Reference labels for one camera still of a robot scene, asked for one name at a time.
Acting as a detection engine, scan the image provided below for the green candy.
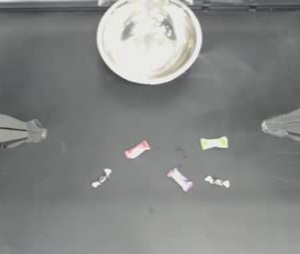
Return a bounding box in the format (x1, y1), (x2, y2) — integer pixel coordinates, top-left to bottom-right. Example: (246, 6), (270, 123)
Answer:
(199, 135), (229, 151)

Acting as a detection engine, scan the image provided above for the white twisted wrapper candy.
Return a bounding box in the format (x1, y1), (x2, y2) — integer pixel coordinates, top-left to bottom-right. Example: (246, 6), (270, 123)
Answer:
(203, 175), (231, 190)
(89, 168), (112, 189)

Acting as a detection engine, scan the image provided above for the red candy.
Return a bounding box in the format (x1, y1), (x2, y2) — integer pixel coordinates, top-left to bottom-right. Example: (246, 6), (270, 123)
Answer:
(123, 139), (151, 160)

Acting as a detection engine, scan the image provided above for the steel bowl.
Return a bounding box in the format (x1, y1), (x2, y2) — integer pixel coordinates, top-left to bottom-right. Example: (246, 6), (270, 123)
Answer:
(95, 0), (203, 85)

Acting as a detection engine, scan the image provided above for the purple wrapped candy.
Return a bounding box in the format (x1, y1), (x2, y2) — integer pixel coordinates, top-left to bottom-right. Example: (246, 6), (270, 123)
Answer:
(166, 167), (195, 192)

